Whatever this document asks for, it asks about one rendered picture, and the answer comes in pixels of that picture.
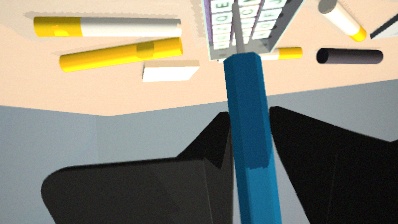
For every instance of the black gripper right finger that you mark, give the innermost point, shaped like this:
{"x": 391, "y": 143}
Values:
{"x": 339, "y": 176}

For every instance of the blue stylus with white tip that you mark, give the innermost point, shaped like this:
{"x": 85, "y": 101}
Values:
{"x": 251, "y": 132}

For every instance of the letter keyboard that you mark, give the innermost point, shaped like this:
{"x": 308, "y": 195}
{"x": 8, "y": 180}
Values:
{"x": 264, "y": 23}

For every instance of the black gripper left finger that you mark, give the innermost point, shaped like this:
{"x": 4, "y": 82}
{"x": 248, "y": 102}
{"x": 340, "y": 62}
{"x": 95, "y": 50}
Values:
{"x": 195, "y": 187}

